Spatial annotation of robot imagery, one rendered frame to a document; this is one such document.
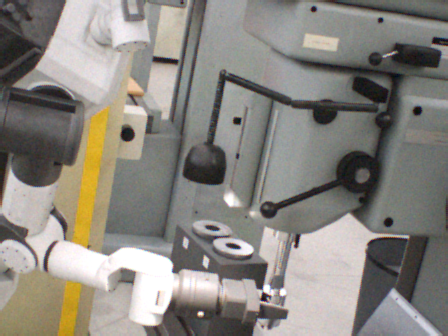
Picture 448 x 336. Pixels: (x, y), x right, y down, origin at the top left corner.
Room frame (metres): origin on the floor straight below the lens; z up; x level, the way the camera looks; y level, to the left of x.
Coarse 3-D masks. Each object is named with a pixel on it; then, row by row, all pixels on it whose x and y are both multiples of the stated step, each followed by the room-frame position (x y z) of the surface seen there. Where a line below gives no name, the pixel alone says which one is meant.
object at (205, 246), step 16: (192, 224) 1.90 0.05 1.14; (208, 224) 1.89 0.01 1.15; (176, 240) 1.87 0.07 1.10; (192, 240) 1.81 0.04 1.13; (208, 240) 1.82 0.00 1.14; (224, 240) 1.81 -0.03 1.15; (240, 240) 1.85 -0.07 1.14; (176, 256) 1.86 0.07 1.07; (192, 256) 1.80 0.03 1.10; (208, 256) 1.75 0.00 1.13; (224, 256) 1.74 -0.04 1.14; (240, 256) 1.74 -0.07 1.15; (256, 256) 1.78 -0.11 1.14; (176, 272) 1.85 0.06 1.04; (208, 272) 1.74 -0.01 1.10; (224, 272) 1.71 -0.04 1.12; (240, 272) 1.73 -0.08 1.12; (256, 272) 1.75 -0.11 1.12; (256, 288) 1.75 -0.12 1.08; (192, 320) 1.76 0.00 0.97; (224, 320) 1.72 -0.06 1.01
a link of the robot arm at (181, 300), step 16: (192, 272) 1.53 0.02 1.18; (144, 288) 1.48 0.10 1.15; (160, 288) 1.49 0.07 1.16; (176, 288) 1.50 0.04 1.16; (192, 288) 1.49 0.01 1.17; (144, 304) 1.48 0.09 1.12; (160, 304) 1.48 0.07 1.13; (176, 304) 1.49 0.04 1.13; (192, 304) 1.48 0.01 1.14; (144, 320) 1.48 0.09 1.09; (160, 320) 1.50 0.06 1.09
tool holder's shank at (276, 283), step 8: (280, 240) 1.55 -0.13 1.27; (280, 248) 1.54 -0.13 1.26; (288, 248) 1.54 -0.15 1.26; (280, 256) 1.54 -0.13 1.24; (288, 256) 1.54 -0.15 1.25; (280, 264) 1.54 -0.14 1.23; (280, 272) 1.54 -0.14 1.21; (272, 280) 1.54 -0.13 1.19; (280, 280) 1.54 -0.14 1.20; (272, 288) 1.54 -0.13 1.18; (280, 288) 1.54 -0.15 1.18
